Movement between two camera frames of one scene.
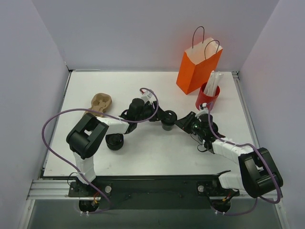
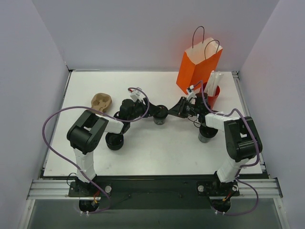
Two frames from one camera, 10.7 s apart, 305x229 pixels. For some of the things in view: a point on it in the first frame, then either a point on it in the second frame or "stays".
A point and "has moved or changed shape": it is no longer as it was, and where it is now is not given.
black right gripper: (189, 121) to (185, 109)
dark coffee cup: (167, 126) has moved or changed shape
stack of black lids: (114, 141) stays
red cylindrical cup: (202, 98) stays
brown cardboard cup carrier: (100, 102) stays
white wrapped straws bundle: (211, 88) stays
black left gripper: (154, 112) to (147, 107)
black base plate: (187, 192) stays
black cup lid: (169, 117) has moved or changed shape
